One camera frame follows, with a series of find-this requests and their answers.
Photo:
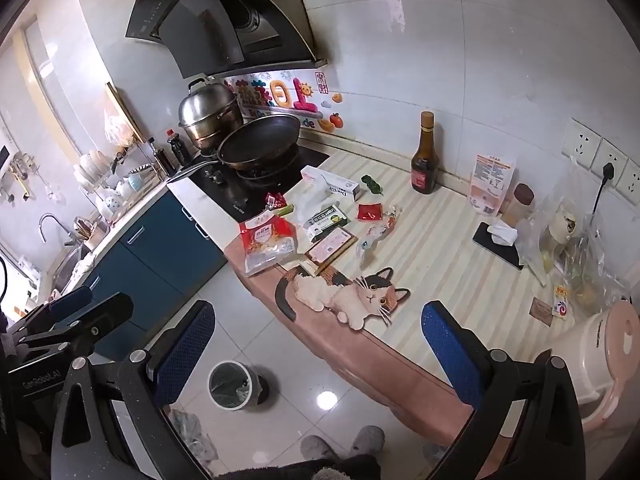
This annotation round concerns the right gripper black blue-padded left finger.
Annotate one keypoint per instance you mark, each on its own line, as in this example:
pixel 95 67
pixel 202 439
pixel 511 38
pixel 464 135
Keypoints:
pixel 88 442

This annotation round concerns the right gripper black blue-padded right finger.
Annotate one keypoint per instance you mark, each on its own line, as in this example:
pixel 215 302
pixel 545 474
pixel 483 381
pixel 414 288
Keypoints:
pixel 548 442

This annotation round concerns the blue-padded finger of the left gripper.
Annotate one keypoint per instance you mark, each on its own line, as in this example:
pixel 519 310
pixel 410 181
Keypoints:
pixel 70 303

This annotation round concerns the red white snack bag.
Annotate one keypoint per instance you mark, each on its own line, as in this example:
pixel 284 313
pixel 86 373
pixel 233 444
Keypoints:
pixel 267 239

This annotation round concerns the white plastic bag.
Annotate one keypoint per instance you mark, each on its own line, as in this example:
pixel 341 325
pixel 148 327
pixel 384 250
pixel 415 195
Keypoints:
pixel 311 202

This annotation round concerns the white toothpaste box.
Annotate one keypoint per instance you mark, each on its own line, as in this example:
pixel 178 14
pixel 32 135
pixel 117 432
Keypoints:
pixel 336 184

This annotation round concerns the green white medicine box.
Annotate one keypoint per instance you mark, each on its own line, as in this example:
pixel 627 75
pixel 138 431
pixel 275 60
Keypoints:
pixel 323 222

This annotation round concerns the white round trash bin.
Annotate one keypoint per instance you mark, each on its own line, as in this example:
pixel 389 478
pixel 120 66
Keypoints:
pixel 233 386

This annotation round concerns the pink white electric kettle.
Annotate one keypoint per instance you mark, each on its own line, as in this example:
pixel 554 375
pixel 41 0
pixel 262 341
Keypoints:
pixel 601 354

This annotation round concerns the dish drying rack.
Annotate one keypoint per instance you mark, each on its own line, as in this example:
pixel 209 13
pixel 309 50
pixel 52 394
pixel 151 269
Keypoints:
pixel 112 185

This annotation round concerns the right grey slipper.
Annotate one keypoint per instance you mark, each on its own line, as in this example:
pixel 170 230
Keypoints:
pixel 370 440

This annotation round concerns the grey slipper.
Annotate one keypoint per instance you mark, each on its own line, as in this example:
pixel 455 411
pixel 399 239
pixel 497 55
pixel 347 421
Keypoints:
pixel 370 440
pixel 315 448

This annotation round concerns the clear plastic bags pile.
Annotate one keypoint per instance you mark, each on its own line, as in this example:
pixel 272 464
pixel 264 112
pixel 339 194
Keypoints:
pixel 562 242

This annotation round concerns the black smartphone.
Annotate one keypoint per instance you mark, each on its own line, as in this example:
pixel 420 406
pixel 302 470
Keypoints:
pixel 483 238

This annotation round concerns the white crumpled tissue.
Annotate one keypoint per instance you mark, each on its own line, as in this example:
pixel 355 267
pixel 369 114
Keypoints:
pixel 502 234

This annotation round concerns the soy sauce bottle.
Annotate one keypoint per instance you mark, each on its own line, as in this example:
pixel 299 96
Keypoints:
pixel 178 147

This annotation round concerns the left grey slipper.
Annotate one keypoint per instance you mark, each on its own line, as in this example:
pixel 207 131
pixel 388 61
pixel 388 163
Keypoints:
pixel 315 448

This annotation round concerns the black gas stove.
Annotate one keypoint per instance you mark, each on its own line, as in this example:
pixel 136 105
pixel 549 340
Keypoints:
pixel 242 194

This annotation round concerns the cat shaped mat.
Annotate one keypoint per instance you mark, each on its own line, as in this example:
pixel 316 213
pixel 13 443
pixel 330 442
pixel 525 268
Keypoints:
pixel 352 302

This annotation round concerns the brown lidded jar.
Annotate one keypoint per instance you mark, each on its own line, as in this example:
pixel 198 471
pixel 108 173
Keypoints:
pixel 519 206

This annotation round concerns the small red snack packet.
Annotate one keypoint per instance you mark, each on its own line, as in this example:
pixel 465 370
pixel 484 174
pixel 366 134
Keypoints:
pixel 275 201

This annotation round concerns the pink striped counter cloth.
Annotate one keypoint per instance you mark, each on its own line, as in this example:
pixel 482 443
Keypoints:
pixel 432 254

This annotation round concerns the stainless steel steamer pot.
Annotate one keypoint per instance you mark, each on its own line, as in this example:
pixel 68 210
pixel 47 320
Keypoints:
pixel 209 114

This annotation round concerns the clear candy wrapper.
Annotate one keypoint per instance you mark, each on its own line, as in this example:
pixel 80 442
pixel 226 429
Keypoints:
pixel 378 231

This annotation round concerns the pink white standing pouch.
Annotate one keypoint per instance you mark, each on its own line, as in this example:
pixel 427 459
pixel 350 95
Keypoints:
pixel 489 182

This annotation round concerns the black frying wok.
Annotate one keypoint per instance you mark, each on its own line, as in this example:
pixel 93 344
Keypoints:
pixel 263 146

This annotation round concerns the pink framed card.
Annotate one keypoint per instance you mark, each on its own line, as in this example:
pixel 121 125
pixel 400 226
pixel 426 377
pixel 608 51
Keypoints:
pixel 325 251

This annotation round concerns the black power plug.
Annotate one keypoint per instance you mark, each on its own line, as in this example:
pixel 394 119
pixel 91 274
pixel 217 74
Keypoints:
pixel 608 173

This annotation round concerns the dark sauce glass bottle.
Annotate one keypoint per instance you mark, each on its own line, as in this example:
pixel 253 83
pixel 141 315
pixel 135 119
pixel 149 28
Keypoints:
pixel 425 163

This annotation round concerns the green crumpled wrapper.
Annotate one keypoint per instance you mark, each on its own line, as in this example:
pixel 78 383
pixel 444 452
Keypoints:
pixel 374 187

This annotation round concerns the black range hood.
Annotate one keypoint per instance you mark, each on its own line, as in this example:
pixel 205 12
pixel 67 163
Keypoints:
pixel 228 37

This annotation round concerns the white wall socket strip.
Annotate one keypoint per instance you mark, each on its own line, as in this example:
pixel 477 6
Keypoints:
pixel 593 152

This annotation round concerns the colourful wall stickers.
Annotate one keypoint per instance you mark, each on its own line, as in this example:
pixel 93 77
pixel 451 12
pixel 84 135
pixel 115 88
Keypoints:
pixel 305 94

